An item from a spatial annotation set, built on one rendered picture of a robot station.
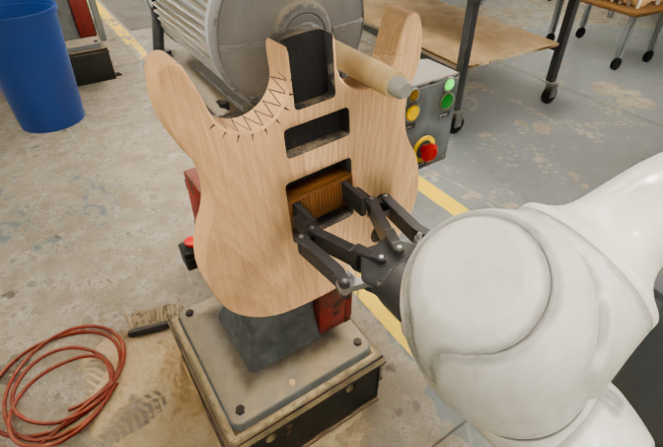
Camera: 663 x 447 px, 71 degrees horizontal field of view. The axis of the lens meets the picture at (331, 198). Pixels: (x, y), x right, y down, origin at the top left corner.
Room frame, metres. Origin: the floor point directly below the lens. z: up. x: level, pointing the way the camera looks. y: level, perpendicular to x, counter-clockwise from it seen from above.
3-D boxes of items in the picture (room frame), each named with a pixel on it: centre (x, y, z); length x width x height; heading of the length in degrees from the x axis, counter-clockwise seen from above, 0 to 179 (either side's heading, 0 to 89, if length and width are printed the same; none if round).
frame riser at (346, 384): (0.90, 0.19, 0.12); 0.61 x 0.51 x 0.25; 123
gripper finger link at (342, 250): (0.40, -0.02, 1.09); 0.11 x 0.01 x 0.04; 54
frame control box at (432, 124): (0.91, -0.10, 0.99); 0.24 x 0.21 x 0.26; 33
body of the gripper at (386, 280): (0.36, -0.08, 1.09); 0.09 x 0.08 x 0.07; 33
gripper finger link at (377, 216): (0.43, -0.06, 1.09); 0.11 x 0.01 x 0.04; 13
